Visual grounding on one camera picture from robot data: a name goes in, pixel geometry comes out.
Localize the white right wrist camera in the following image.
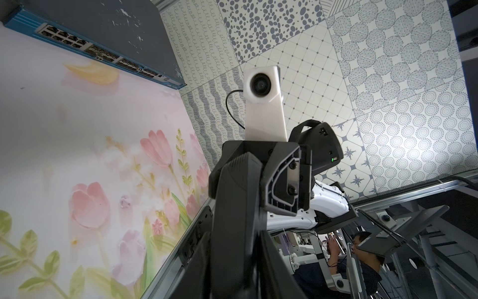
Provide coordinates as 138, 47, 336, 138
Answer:
243, 66, 288, 142

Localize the dark grey network switch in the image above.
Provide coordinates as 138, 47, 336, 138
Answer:
1, 0, 186, 90

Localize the seated person behind rig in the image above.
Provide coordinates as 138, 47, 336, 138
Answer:
293, 231, 385, 299

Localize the aluminium mounting rail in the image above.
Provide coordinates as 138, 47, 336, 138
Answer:
142, 198, 215, 299

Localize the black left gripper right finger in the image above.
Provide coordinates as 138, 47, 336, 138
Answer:
259, 230, 306, 299

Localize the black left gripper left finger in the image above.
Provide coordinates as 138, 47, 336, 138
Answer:
169, 232, 211, 299

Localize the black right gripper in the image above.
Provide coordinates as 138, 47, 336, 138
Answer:
209, 140, 312, 299

